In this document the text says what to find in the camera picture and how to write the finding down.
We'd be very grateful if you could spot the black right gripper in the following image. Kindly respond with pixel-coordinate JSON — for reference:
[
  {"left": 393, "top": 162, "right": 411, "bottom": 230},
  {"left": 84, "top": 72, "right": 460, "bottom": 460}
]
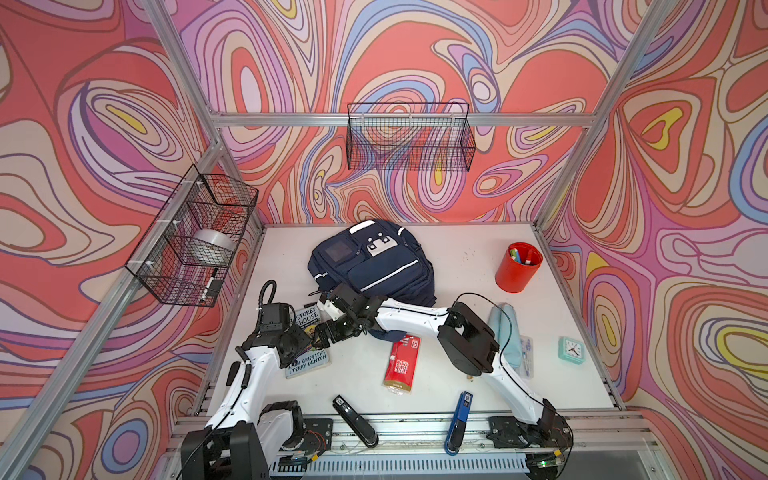
[{"left": 309, "top": 311, "right": 359, "bottom": 350}]

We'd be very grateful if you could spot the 143-storey treehouse book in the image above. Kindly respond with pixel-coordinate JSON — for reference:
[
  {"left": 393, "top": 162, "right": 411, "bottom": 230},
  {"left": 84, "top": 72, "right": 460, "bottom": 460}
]
[{"left": 284, "top": 304, "right": 331, "bottom": 379}]

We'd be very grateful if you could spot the navy blue student backpack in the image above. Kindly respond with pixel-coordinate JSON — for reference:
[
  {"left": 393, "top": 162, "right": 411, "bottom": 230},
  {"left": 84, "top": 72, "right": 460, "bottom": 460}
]
[{"left": 308, "top": 219, "right": 448, "bottom": 342}]

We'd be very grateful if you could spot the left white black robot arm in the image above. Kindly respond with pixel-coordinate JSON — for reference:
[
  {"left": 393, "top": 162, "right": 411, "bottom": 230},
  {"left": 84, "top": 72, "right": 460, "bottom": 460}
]
[{"left": 176, "top": 303, "right": 310, "bottom": 479}]

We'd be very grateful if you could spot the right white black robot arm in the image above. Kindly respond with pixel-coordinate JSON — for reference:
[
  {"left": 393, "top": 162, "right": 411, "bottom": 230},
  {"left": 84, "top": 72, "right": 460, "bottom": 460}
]
[{"left": 313, "top": 284, "right": 574, "bottom": 450}]

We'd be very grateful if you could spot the red snack packet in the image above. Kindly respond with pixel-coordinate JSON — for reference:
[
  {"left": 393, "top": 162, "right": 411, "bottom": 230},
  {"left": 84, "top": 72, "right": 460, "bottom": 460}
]
[{"left": 383, "top": 335, "right": 421, "bottom": 394}]

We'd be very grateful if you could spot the white tape roll in basket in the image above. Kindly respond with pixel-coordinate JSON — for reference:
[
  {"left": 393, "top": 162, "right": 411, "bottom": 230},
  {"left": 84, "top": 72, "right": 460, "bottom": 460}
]
[{"left": 188, "top": 229, "right": 236, "bottom": 267}]

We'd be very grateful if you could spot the black stapler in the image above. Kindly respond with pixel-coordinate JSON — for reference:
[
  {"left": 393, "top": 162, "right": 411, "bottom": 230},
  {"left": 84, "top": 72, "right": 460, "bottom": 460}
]
[{"left": 332, "top": 395, "right": 379, "bottom": 448}]

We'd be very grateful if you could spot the light blue pencil pouch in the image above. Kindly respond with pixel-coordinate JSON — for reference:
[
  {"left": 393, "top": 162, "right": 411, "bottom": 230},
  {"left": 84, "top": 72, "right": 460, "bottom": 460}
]
[{"left": 487, "top": 303, "right": 523, "bottom": 368}]

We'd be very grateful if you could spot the blue stapler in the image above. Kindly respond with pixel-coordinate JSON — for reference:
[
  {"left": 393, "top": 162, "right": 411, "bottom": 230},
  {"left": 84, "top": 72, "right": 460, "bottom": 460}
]
[{"left": 444, "top": 391, "right": 473, "bottom": 456}]

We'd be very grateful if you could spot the red ribbed metal pen cup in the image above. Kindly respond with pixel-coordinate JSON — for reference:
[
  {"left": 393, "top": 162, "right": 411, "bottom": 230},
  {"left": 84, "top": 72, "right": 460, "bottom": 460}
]
[{"left": 495, "top": 242, "right": 543, "bottom": 293}]

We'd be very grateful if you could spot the clear plastic ruler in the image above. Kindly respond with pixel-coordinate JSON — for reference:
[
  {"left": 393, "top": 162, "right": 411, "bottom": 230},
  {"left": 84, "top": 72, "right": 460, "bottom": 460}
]
[{"left": 517, "top": 336, "right": 534, "bottom": 379}]

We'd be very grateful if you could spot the mint green small clock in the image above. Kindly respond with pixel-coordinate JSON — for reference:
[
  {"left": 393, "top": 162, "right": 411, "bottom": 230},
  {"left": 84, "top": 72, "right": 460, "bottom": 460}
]
[{"left": 558, "top": 336, "right": 586, "bottom": 365}]

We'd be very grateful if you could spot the black wire basket left wall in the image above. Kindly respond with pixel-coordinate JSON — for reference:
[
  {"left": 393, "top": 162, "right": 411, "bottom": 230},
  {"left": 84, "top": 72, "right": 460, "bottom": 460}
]
[{"left": 125, "top": 166, "right": 259, "bottom": 308}]

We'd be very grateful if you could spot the black wire basket wall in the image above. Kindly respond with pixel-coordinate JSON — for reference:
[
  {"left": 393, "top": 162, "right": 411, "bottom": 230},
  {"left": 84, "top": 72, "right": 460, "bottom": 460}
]
[
  {"left": 346, "top": 100, "right": 476, "bottom": 172},
  {"left": 125, "top": 166, "right": 259, "bottom": 308}
]

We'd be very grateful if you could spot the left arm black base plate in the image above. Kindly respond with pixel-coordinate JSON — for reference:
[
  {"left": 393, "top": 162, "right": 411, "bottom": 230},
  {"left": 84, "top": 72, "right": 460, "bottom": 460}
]
[{"left": 285, "top": 418, "right": 334, "bottom": 456}]

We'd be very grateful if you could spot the black wire basket back wall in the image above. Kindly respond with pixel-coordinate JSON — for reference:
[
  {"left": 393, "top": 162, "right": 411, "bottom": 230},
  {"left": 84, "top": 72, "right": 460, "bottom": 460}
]
[{"left": 346, "top": 100, "right": 476, "bottom": 172}]

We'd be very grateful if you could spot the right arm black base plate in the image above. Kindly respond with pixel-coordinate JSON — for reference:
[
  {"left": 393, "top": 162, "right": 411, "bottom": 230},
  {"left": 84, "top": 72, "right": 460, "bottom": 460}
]
[{"left": 486, "top": 416, "right": 574, "bottom": 450}]

